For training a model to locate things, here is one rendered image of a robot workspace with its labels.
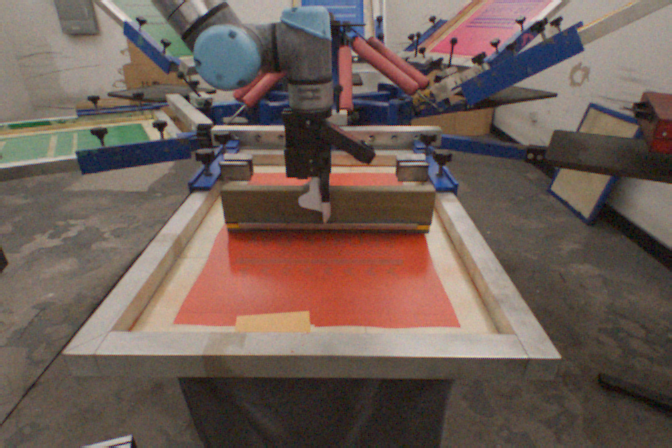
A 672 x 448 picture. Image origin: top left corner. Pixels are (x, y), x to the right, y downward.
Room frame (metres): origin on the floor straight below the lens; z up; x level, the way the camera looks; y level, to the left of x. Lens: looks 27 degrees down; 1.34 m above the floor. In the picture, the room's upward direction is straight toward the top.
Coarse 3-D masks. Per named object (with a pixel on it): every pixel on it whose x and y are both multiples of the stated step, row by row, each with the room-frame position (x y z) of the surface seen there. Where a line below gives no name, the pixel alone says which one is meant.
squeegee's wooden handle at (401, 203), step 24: (240, 192) 0.68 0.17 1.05; (264, 192) 0.68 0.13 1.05; (288, 192) 0.68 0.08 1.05; (336, 192) 0.68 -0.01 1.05; (360, 192) 0.68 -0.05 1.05; (384, 192) 0.68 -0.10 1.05; (408, 192) 0.68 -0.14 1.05; (432, 192) 0.68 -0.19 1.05; (240, 216) 0.68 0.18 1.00; (264, 216) 0.68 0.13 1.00; (288, 216) 0.68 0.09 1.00; (312, 216) 0.68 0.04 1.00; (336, 216) 0.68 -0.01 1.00; (360, 216) 0.68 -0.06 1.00; (384, 216) 0.68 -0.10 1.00; (408, 216) 0.68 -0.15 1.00; (432, 216) 0.68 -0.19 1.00
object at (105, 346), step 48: (480, 240) 0.60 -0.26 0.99; (144, 288) 0.47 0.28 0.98; (480, 288) 0.50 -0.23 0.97; (96, 336) 0.37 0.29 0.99; (144, 336) 0.37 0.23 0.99; (192, 336) 0.37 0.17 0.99; (240, 336) 0.37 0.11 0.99; (288, 336) 0.37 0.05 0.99; (336, 336) 0.37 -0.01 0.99; (384, 336) 0.37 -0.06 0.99; (432, 336) 0.37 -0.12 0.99; (480, 336) 0.37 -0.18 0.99; (528, 336) 0.37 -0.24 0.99
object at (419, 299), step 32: (416, 256) 0.61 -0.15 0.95; (320, 288) 0.51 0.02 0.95; (352, 288) 0.51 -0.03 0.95; (384, 288) 0.51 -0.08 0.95; (416, 288) 0.51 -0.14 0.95; (320, 320) 0.44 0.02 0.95; (352, 320) 0.44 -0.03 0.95; (384, 320) 0.44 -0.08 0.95; (416, 320) 0.44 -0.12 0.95; (448, 320) 0.44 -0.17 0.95
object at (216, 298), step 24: (216, 240) 0.66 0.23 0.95; (240, 240) 0.66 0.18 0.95; (216, 264) 0.58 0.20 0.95; (192, 288) 0.51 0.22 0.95; (216, 288) 0.51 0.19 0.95; (240, 288) 0.51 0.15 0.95; (264, 288) 0.51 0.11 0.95; (288, 288) 0.51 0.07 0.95; (312, 288) 0.51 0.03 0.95; (192, 312) 0.46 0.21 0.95; (216, 312) 0.46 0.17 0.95; (240, 312) 0.46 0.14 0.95; (264, 312) 0.45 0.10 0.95; (288, 312) 0.45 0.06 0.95; (312, 312) 0.45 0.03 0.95
